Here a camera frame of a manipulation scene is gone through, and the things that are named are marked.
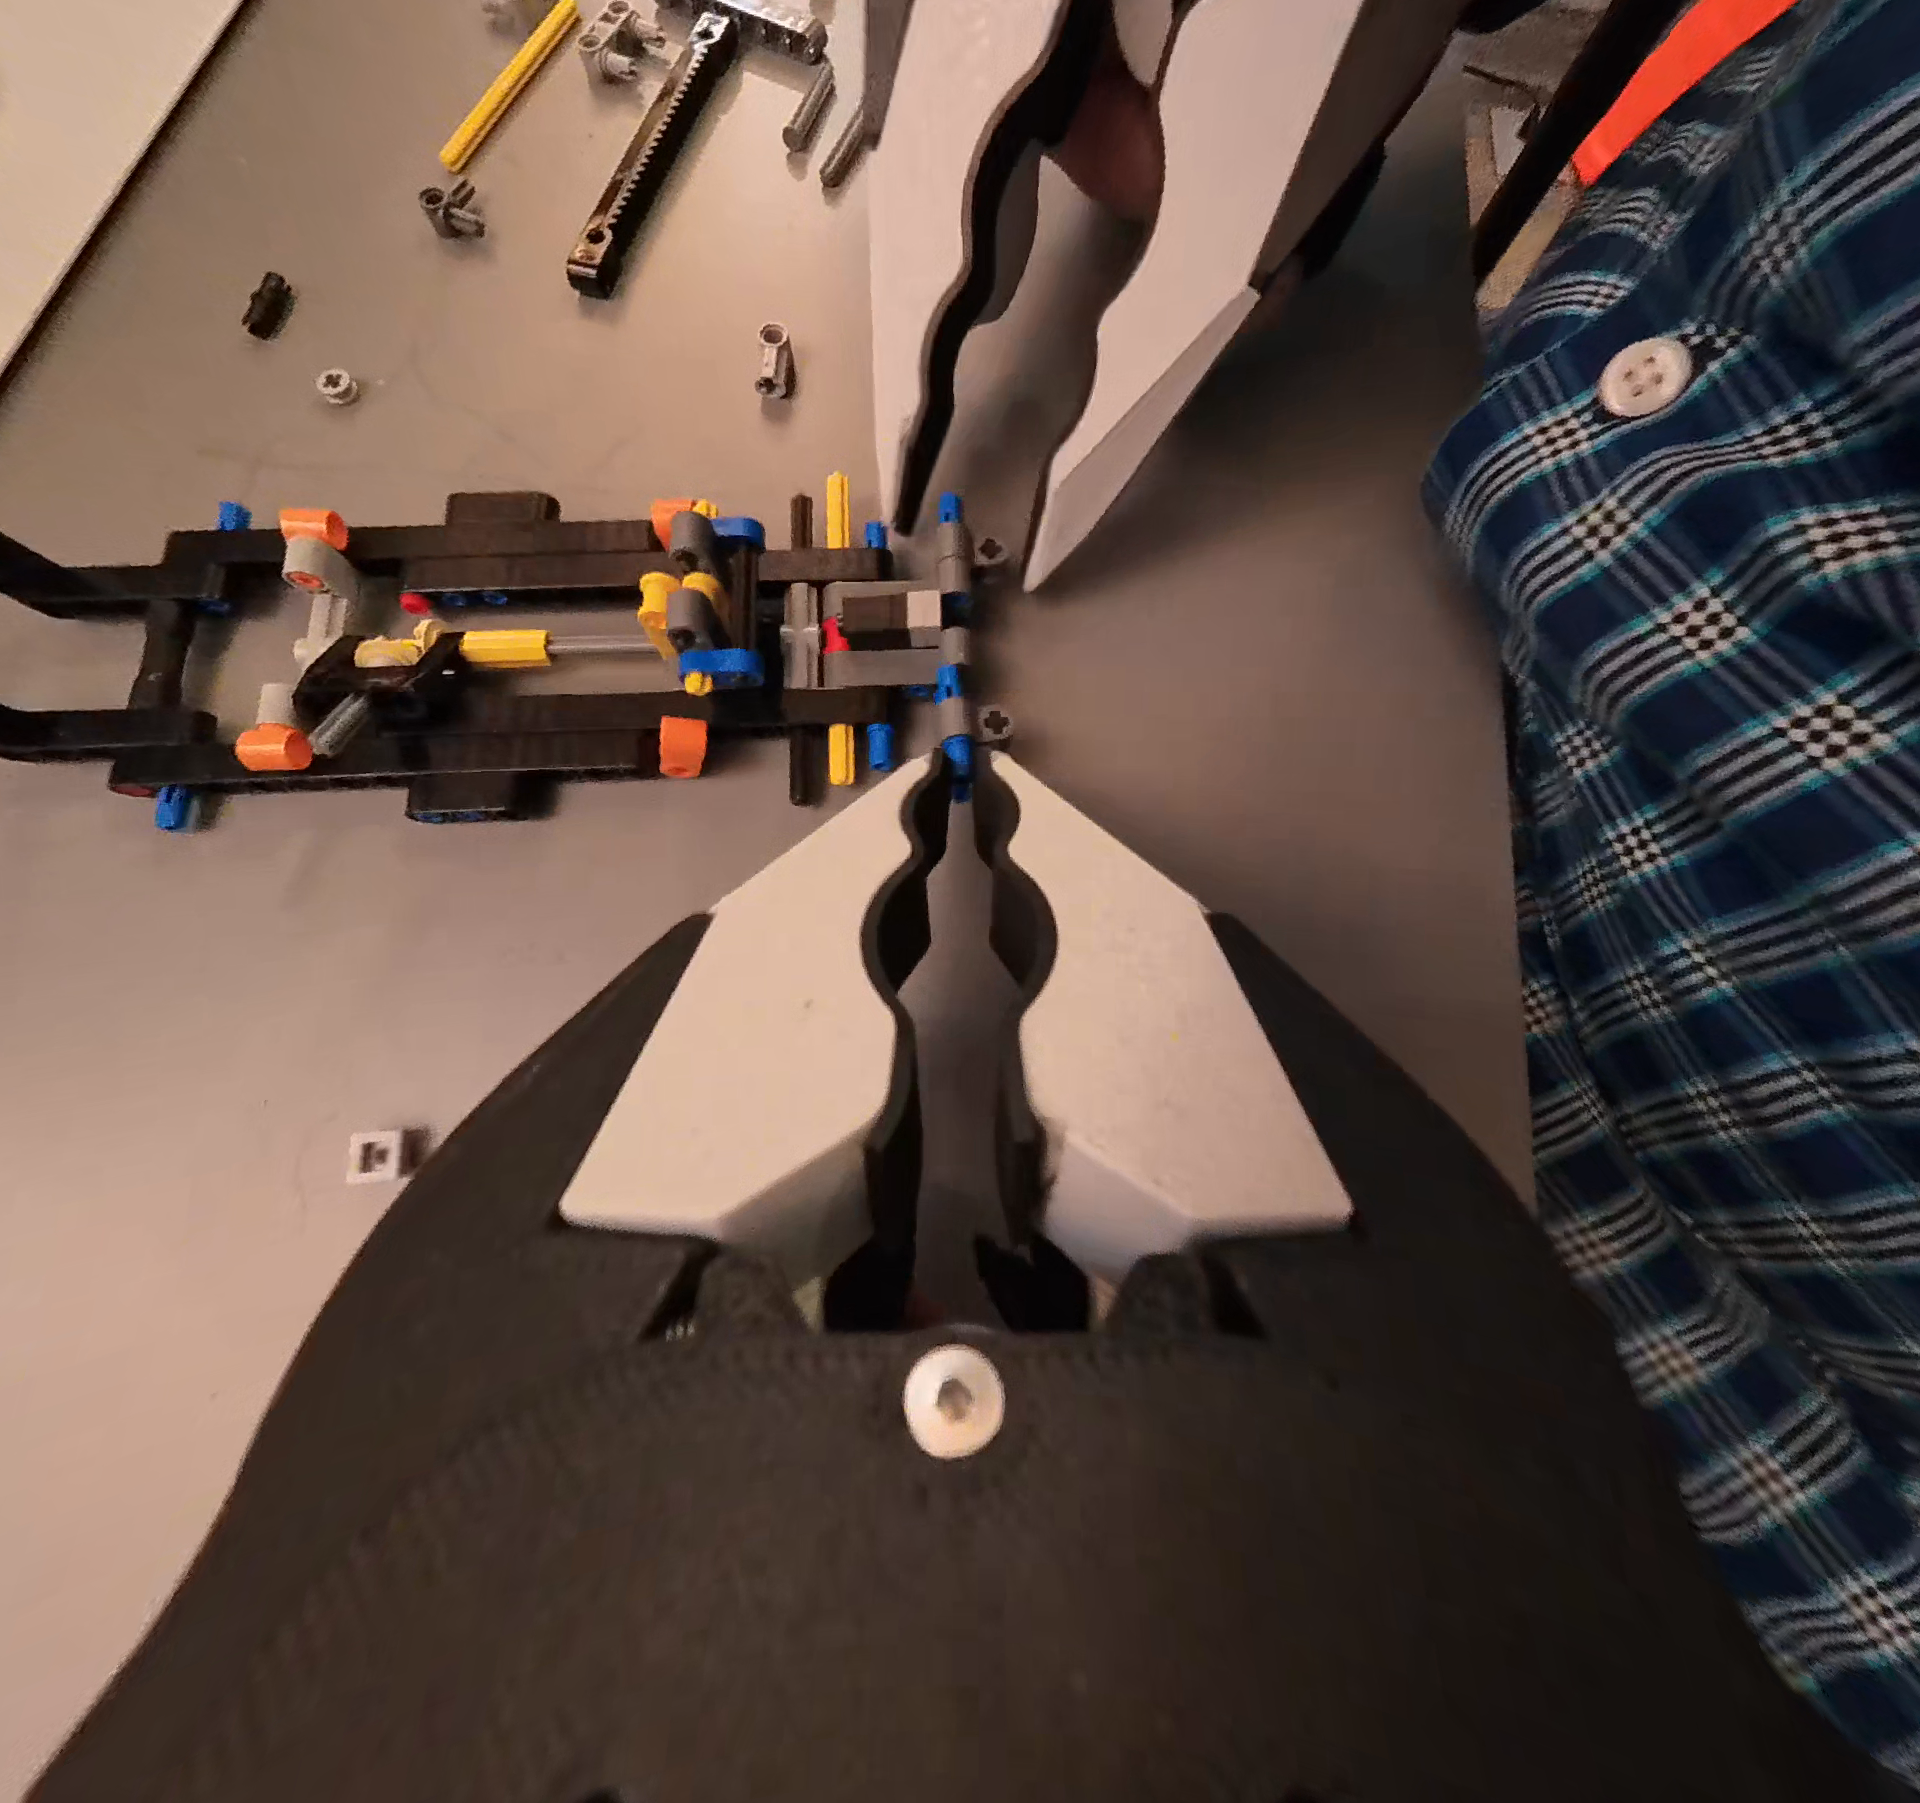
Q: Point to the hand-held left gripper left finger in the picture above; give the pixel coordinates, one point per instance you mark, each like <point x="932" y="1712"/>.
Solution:
<point x="720" y="1083"/>

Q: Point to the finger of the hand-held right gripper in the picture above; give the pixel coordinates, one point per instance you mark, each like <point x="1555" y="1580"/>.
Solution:
<point x="960" y="107"/>
<point x="1243" y="152"/>

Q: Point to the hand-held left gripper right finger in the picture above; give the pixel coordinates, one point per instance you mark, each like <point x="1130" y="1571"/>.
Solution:
<point x="1184" y="1083"/>

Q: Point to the lego car chassis assembly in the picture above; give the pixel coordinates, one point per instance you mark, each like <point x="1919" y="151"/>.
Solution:
<point x="495" y="633"/>

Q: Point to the dark grey lego beam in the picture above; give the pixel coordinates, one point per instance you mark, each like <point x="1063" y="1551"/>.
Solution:
<point x="735" y="11"/>

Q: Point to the black lego gear rack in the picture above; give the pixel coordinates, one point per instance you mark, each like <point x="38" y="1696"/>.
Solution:
<point x="653" y="152"/>

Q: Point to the light grey lego connector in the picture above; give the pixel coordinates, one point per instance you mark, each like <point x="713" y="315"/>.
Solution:
<point x="772" y="361"/>

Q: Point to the grey square lego piece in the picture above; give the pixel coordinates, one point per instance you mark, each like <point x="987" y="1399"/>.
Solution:
<point x="379" y="1155"/>

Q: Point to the yellow lego axle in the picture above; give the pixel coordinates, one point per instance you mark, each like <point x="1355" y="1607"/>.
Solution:
<point x="512" y="82"/>

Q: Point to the dark grey lego cross connector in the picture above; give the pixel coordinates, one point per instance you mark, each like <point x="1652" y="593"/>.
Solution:
<point x="450" y="209"/>

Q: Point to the light grey lego bush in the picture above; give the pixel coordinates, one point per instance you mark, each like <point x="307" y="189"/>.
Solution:
<point x="337" y="385"/>

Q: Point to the small black lego pin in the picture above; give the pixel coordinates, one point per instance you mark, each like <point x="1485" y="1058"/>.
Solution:
<point x="267" y="301"/>

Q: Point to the black metal leg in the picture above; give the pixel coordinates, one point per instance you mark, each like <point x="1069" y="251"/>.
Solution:
<point x="1604" y="79"/>

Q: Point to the orange fabric strip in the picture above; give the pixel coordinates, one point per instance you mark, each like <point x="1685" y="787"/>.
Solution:
<point x="1723" y="20"/>

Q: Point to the person in blue plaid shirt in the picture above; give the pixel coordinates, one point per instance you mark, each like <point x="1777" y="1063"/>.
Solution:
<point x="1723" y="782"/>

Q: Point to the white rounded base board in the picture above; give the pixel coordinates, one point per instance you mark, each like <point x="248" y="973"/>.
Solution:
<point x="106" y="79"/>

